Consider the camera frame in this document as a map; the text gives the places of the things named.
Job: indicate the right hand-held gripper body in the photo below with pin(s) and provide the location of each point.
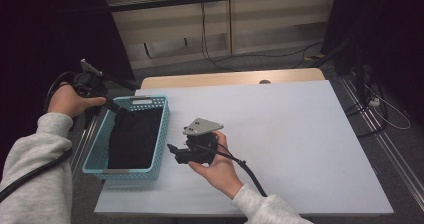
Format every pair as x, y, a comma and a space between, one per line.
200, 126

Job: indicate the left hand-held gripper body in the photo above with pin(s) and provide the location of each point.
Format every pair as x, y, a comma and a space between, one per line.
90, 84

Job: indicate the light blue plastic basket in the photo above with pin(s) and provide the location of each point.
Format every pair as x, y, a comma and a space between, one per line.
160, 150

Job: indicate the black shorts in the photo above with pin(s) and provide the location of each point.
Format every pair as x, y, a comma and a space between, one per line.
136, 137

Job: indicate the person's left hand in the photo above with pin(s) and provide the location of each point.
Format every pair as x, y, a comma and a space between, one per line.
66, 102

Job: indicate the person's right hand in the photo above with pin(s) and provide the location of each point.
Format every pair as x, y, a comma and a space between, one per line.
221, 174

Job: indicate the wooden table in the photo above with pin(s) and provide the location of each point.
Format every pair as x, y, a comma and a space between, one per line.
216, 78

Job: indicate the wide black curtain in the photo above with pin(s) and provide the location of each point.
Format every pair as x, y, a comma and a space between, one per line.
40, 24

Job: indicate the white table cover sheet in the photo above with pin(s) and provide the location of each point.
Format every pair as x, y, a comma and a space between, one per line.
283, 134

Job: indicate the black stand with upright pole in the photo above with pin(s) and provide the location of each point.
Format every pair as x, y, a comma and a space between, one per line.
359, 74

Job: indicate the narrow black curtain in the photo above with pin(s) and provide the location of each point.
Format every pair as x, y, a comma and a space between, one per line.
393, 24

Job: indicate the metal floor rail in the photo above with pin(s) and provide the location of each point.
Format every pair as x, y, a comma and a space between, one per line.
393, 154
83, 140

